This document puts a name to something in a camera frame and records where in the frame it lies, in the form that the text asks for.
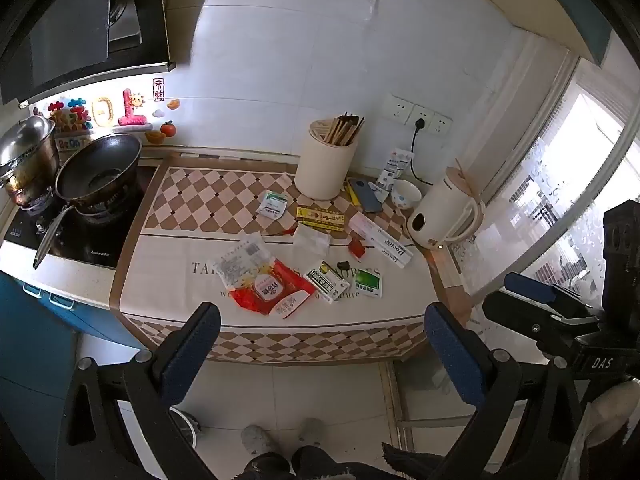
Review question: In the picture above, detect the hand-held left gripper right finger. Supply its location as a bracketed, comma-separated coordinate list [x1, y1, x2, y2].
[424, 301, 586, 480]

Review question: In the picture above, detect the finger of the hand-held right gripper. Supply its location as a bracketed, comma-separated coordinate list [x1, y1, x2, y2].
[481, 294, 601, 358]
[504, 272, 601, 318]

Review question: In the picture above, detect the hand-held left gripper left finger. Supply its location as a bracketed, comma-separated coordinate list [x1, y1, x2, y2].
[59, 301, 222, 480]

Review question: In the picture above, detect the white trash bin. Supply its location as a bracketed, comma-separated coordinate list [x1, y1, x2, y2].
[167, 406, 202, 448]

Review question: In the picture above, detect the red snack packet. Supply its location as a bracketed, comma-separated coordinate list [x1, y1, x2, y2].
[229, 260, 318, 317]

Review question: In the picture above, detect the clear printed plastic packet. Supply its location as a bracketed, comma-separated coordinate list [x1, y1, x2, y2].
[207, 240, 276, 291]

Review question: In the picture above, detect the long white carton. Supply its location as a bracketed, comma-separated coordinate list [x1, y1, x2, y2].
[346, 212, 415, 271]

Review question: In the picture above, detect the green white medicine box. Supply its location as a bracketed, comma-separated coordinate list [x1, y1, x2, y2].
[303, 260, 351, 303]

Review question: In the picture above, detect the white tissue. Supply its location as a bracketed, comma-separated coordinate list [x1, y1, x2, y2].
[292, 223, 332, 256]

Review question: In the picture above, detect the yellow box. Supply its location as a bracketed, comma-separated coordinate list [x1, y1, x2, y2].
[296, 206, 346, 231]

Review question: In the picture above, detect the person's right forearm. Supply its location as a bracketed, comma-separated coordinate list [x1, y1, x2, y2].
[585, 382, 640, 480]

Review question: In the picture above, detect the checkered printed table mat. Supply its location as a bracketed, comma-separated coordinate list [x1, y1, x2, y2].
[110, 150, 473, 366]

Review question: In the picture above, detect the window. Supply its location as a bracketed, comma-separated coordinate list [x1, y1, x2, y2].
[475, 55, 640, 311]

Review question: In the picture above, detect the grey slipper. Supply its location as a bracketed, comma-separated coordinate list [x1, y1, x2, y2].
[241, 425, 278, 461]
[298, 417, 326, 448]

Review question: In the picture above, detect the beige electric kettle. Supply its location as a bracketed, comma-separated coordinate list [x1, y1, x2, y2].
[406, 160, 486, 251]

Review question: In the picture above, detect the white dotted bowl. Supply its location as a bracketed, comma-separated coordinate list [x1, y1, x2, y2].
[391, 179, 422, 210]

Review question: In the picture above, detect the blue cabinet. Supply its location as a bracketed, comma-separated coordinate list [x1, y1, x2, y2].
[0, 270, 146, 480]

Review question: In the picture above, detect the green white sachet red stripe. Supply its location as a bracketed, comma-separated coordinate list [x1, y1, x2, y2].
[257, 191, 289, 218]

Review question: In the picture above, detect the grey blue phone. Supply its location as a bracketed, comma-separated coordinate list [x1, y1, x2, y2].
[348, 177, 385, 212]

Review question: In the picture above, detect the black wok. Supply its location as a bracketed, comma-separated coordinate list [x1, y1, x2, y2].
[32, 132, 143, 269]

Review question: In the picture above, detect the beige chopstick holder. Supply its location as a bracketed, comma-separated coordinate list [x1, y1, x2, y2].
[294, 117, 360, 201]

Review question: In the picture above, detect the bundle of wooden chopsticks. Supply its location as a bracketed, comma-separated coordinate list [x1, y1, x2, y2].
[325, 114, 366, 146]

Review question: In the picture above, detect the steel pot with lid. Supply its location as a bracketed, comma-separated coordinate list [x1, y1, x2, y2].
[0, 116, 61, 208]

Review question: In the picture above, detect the black range hood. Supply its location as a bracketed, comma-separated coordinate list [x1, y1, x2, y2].
[0, 0, 177, 106]

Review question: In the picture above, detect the black power cable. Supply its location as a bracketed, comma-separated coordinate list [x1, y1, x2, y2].
[410, 117, 441, 186]

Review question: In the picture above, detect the pink character wall decoration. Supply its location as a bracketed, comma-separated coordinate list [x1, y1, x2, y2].
[117, 88, 151, 126]

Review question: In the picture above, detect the yellow character wall decoration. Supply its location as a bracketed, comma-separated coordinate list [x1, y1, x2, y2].
[92, 99, 115, 128]

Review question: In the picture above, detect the colourful character wall decoration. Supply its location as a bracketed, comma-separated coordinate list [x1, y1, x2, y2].
[47, 97, 93, 131]

